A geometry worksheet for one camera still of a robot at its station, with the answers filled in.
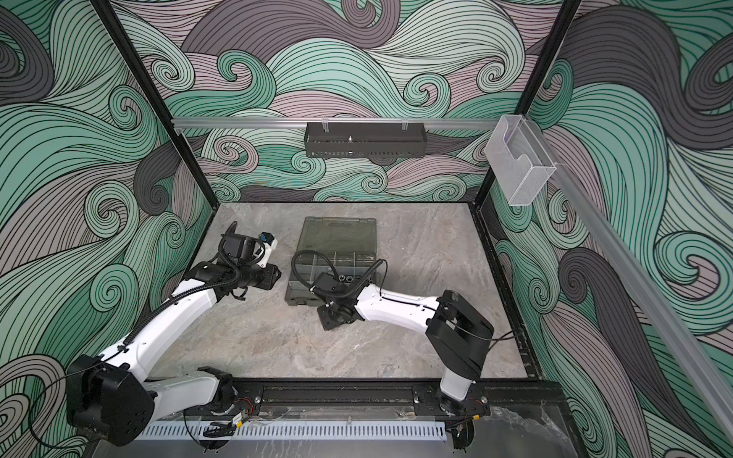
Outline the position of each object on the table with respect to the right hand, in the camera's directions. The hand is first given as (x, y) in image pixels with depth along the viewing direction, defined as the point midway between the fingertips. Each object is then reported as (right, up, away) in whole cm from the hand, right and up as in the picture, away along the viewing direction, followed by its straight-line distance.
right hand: (328, 319), depth 82 cm
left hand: (-15, +15, 0) cm, 21 cm away
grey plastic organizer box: (+4, +20, +26) cm, 33 cm away
